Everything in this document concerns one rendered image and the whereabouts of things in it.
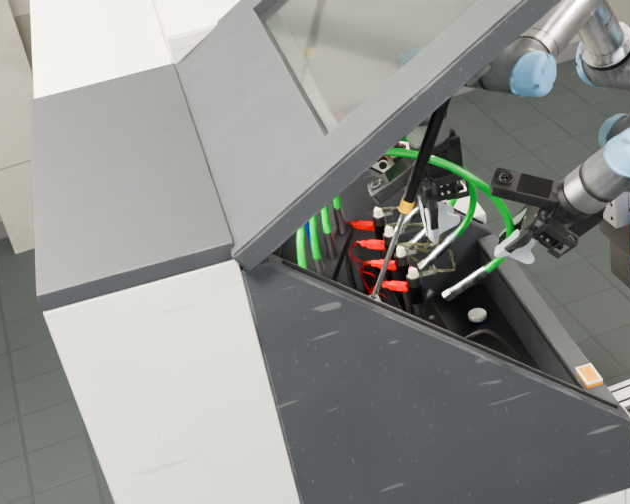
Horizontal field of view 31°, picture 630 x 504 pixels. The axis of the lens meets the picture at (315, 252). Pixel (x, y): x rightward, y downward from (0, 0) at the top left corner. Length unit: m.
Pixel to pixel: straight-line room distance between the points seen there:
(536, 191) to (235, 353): 0.55
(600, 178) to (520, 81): 0.24
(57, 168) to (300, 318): 0.51
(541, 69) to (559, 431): 0.60
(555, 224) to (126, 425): 0.75
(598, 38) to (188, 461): 1.25
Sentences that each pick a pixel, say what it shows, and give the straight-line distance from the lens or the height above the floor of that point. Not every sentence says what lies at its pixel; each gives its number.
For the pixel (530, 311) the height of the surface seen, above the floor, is 0.95.
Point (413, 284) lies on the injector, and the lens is 2.12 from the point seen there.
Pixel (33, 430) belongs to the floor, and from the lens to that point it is 3.88.
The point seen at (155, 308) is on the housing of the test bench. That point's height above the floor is 1.43.
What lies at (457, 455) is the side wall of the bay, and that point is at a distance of 1.93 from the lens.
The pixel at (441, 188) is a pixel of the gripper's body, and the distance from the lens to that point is 2.02.
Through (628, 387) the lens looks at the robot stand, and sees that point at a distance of 3.20.
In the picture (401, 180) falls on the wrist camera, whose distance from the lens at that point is 1.98.
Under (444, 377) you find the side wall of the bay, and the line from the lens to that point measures 1.81.
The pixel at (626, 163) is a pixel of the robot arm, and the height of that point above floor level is 1.44.
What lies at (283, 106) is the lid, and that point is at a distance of 1.77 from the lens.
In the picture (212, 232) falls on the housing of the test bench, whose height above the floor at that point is 1.50.
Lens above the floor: 2.31
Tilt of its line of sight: 32 degrees down
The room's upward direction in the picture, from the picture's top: 12 degrees counter-clockwise
